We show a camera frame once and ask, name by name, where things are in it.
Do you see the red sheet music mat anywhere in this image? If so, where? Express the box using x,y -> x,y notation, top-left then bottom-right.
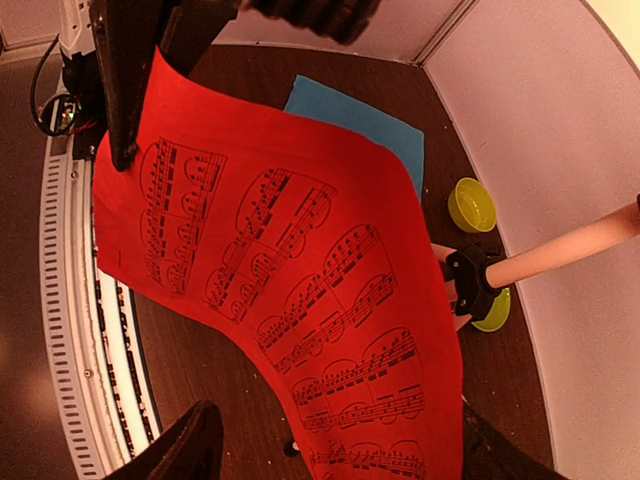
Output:
93,55 -> 463,479

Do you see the blue cloth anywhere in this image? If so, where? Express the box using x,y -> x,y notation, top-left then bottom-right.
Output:
284,75 -> 426,200

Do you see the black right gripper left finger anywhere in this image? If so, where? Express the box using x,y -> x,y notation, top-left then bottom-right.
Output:
105,400 -> 224,480

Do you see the small green bowl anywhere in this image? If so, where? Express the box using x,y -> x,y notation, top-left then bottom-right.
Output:
447,177 -> 497,233

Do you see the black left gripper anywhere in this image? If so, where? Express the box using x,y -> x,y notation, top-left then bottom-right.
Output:
89,0 -> 240,172

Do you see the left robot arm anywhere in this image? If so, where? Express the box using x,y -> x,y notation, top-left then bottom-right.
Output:
57,0 -> 380,172

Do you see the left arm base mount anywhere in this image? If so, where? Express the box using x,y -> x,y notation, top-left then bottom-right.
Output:
29,36 -> 107,161

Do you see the green plate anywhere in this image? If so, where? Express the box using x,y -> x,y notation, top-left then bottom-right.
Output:
471,288 -> 511,333

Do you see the pink music stand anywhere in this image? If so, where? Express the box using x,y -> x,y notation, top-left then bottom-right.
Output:
431,199 -> 639,329

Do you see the aluminium front rail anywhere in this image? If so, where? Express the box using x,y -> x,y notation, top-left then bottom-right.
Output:
39,138 -> 162,479

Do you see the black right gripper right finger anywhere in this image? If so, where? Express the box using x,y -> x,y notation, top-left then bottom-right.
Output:
462,399 -> 566,480

